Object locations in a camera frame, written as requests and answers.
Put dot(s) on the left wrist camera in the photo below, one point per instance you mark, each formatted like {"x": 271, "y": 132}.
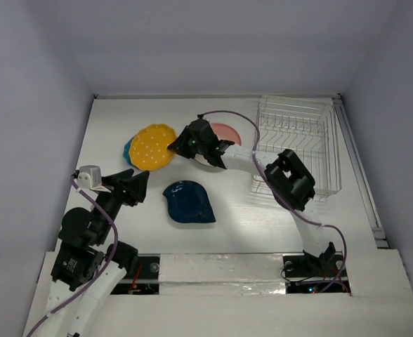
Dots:
{"x": 88, "y": 177}

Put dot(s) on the wire dish rack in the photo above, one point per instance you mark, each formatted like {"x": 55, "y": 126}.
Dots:
{"x": 307, "y": 126}

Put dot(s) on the aluminium edge rail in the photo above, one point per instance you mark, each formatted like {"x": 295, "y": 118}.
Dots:
{"x": 367, "y": 198}

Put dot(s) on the blue polka dot plate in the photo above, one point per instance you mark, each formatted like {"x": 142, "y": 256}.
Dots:
{"x": 126, "y": 154}

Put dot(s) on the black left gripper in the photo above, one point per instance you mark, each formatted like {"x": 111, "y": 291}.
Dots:
{"x": 135, "y": 185}

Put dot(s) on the pink and cream plate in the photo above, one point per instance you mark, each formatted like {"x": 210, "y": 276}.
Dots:
{"x": 223, "y": 132}

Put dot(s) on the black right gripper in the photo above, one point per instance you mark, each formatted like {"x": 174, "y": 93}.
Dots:
{"x": 186, "y": 141}

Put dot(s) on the silver foil strip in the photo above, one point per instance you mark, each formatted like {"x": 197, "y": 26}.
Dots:
{"x": 213, "y": 274}

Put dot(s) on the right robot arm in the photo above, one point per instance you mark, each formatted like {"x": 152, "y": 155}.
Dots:
{"x": 290, "y": 182}

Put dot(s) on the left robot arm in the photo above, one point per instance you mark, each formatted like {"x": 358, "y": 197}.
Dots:
{"x": 91, "y": 259}

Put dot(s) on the yellow polka dot plate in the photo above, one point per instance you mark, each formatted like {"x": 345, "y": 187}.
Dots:
{"x": 149, "y": 147}

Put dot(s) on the dark blue leaf plate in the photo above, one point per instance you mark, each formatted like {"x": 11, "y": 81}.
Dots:
{"x": 188, "y": 202}

